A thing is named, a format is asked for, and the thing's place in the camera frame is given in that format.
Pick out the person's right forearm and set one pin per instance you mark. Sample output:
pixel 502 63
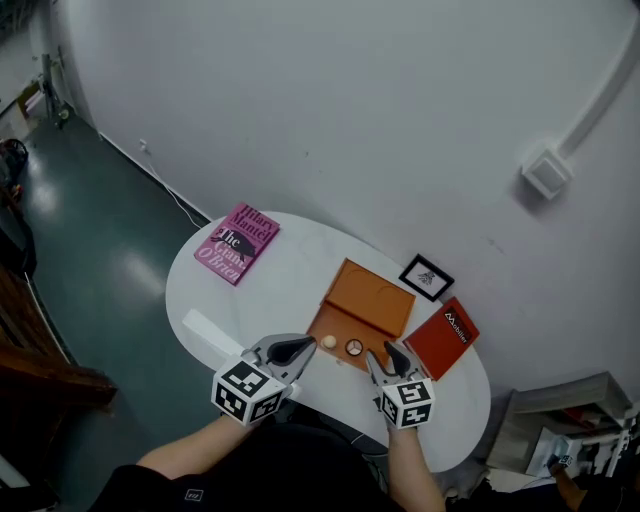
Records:
pixel 412 470

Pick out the metal stand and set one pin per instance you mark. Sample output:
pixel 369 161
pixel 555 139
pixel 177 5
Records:
pixel 55 85

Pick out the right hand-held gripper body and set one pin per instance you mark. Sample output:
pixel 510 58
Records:
pixel 407 402

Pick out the person's black clothing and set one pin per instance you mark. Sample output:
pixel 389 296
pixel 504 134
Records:
pixel 280 470

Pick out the white plastic square base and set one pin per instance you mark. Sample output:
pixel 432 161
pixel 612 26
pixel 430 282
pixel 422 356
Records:
pixel 546 172

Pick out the pink book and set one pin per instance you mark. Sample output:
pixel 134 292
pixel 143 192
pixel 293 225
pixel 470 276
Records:
pixel 237 245

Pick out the round three-section white disc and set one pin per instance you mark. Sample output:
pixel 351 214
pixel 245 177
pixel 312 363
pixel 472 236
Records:
pixel 354 347

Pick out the orange leather tray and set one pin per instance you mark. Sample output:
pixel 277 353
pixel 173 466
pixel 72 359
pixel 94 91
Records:
pixel 370 295

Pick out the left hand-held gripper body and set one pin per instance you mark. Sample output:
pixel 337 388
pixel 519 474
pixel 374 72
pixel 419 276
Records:
pixel 247 392

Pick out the black picture frame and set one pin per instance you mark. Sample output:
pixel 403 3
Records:
pixel 426 277

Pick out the small beige ball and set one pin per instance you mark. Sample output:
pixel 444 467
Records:
pixel 329 341

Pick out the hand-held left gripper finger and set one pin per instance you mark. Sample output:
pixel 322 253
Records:
pixel 297 367
pixel 275 342

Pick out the red book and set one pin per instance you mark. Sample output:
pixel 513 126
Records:
pixel 440 340

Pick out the black bag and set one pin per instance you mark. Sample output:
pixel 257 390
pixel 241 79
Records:
pixel 12 155

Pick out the grey shelf unit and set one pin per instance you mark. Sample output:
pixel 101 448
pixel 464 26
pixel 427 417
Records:
pixel 565 395

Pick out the person's left forearm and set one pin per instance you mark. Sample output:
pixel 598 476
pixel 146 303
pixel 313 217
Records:
pixel 190 447

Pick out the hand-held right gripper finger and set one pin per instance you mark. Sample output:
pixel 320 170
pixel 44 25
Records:
pixel 405 362
pixel 377 372

